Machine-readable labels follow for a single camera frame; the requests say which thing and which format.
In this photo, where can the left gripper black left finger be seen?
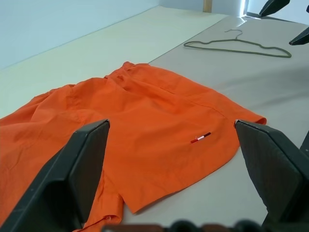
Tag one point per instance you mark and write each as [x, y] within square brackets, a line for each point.
[55, 183]

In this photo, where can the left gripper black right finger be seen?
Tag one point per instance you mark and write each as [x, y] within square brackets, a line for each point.
[277, 178]

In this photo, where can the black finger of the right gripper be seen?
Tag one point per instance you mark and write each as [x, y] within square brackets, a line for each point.
[301, 38]
[272, 7]

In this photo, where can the orange shorts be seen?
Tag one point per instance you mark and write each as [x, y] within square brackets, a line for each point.
[149, 116]

